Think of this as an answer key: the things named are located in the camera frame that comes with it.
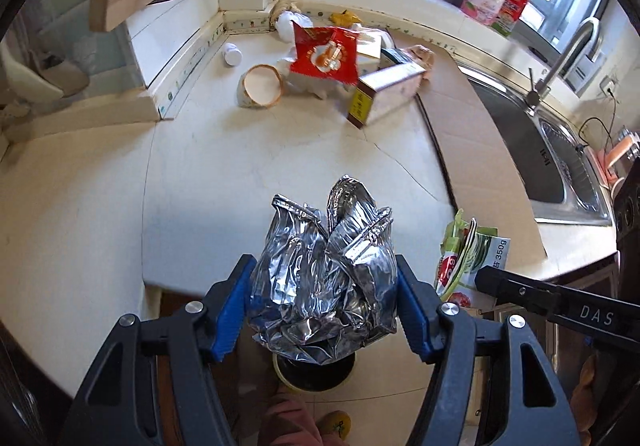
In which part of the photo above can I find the brown cardboard sheet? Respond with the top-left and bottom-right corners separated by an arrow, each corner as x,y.
385,49 -> 549,281

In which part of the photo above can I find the small white bottle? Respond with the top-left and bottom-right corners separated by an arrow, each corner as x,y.
222,42 -> 243,67

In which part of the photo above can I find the red snack bag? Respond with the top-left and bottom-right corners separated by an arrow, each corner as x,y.
290,24 -> 359,86

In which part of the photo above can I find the chrome kitchen faucet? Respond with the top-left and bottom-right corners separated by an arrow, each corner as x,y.
525,16 -> 603,113

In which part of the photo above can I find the green white snack package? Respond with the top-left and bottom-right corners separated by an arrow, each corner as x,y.
434,209 -> 511,313

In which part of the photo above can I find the paper cup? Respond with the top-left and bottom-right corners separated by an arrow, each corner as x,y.
238,64 -> 284,110

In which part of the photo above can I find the yellow slipper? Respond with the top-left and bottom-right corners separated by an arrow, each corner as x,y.
317,410 -> 352,440

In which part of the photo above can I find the silver yellow carton box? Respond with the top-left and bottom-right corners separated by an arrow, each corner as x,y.
347,62 -> 425,129

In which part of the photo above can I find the red spray bottle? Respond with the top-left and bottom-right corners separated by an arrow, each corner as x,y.
491,0 -> 529,37

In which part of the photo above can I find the clear plastic bag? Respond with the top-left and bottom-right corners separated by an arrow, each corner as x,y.
273,10 -> 314,43

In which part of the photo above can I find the loofah sponge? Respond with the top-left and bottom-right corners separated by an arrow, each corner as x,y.
269,0 -> 302,29

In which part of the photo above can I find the yellow wrapper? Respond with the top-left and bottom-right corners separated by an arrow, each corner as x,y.
329,10 -> 362,28

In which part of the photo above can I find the yellow rimmed trash bin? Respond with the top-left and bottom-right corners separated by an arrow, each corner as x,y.
272,354 -> 357,393

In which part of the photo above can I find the silver foil bag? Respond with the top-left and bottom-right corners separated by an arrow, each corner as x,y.
246,175 -> 398,366

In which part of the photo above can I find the pink trouser leg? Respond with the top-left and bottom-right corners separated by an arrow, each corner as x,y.
258,393 -> 323,446

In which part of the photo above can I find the black power cable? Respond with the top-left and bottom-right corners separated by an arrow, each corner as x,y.
577,88 -> 622,153

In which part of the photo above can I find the white box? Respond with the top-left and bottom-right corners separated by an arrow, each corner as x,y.
349,23 -> 395,76

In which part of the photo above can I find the stainless steel sink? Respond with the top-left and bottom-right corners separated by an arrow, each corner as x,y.
459,65 -> 612,226

